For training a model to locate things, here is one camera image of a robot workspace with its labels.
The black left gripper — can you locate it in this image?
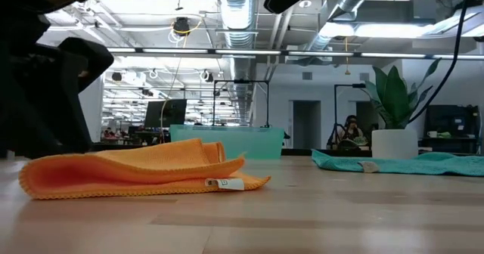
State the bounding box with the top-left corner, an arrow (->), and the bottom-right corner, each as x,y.
0,37 -> 114,159

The orange microfiber towel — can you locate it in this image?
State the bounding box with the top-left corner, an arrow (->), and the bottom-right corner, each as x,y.
18,138 -> 271,200

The teal microfiber towel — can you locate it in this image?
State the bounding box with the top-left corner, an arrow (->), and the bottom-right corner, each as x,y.
311,149 -> 484,178

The translucent teal plastic basket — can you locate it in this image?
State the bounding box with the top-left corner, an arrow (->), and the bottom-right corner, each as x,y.
169,124 -> 285,160

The white building column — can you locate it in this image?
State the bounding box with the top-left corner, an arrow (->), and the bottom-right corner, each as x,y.
77,76 -> 104,144

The black pole stand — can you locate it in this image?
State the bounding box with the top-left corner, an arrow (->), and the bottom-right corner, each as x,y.
333,82 -> 367,149

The black computer monitor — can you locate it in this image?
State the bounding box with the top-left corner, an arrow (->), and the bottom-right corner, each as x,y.
144,98 -> 188,129

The green leafy plant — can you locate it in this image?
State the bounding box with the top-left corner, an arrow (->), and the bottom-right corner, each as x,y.
361,57 -> 442,130

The person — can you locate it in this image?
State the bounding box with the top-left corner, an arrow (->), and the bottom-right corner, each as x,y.
337,114 -> 366,144

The white round plant pot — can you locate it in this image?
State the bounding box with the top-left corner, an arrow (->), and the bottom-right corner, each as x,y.
371,129 -> 419,160

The wide dark monitor with stickers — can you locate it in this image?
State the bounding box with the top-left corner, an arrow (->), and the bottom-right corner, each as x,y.
426,104 -> 481,138

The black desk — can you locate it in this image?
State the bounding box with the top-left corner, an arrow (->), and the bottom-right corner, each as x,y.
417,135 -> 484,155

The silver ribbed air duct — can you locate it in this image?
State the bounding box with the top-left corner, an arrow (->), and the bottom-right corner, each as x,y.
215,0 -> 262,125

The black overhead light rail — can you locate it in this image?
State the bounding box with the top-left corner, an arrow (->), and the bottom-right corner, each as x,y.
105,46 -> 484,60

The black ceiling camera dome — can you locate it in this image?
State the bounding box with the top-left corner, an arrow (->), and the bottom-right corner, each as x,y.
172,17 -> 191,36

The black hanging cable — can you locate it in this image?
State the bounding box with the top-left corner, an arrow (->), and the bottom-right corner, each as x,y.
408,0 -> 476,125

